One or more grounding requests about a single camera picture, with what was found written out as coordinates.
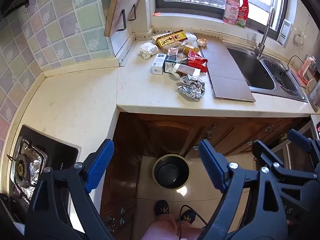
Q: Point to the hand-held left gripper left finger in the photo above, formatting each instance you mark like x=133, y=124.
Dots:
x=100, y=165

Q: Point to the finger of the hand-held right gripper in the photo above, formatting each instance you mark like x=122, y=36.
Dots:
x=300, y=140
x=265, y=152

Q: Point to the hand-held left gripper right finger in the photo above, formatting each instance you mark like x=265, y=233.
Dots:
x=212, y=165

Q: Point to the black round trash bin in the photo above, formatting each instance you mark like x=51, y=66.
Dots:
x=171, y=172

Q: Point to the aluminium foil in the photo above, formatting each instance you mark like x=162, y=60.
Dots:
x=192, y=87

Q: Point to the red snack bag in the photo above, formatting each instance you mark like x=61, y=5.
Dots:
x=196, y=61

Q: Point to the green white carton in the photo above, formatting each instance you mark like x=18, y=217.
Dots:
x=171, y=65

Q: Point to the small white box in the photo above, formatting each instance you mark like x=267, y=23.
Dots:
x=158, y=65

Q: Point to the clear grey plastic wrapper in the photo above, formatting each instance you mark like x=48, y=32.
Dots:
x=178, y=56

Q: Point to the yellow packet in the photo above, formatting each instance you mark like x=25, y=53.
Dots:
x=191, y=50

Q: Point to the orange white paper wrapper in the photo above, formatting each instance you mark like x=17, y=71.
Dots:
x=202, y=42

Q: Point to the white paper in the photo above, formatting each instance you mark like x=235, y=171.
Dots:
x=148, y=50

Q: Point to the beige paper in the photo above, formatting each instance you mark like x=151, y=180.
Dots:
x=173, y=45

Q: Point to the clear plastic bag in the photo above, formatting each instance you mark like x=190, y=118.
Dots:
x=192, y=38

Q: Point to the yellow red printed box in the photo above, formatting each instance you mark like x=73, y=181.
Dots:
x=170, y=38

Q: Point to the silver built-in appliance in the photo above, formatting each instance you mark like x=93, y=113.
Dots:
x=297, y=155

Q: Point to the black gas stove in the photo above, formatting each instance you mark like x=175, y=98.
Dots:
x=62, y=152

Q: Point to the silver countertop appliance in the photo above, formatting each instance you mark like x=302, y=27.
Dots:
x=315, y=97

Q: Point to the dark patterned slipper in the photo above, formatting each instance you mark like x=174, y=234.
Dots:
x=188, y=217
x=162, y=208

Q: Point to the brown wooden base cabinet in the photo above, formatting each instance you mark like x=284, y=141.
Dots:
x=162, y=135

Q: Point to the foil stove liner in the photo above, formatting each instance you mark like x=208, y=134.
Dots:
x=35, y=165

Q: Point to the pink plastic holder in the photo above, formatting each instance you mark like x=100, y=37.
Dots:
x=306, y=70

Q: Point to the person's pink pants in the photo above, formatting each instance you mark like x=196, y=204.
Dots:
x=165, y=230

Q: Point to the stainless steel sink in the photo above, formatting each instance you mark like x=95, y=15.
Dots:
x=252, y=72

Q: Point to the brown flat board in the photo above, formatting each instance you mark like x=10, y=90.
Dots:
x=225, y=75

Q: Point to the metal faucet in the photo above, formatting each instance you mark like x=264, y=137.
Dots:
x=262, y=42

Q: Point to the red spray bottle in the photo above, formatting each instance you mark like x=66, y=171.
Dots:
x=243, y=12

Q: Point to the pink detergent pouch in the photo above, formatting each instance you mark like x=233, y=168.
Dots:
x=231, y=8

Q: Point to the dark framed window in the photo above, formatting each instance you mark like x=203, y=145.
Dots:
x=190, y=5

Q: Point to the white wall socket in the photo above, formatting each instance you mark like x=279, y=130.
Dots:
x=297, y=38

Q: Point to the white wall box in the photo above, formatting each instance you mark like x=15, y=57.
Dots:
x=285, y=32

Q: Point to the wooden wall cabinet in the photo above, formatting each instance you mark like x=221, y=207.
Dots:
x=125, y=2

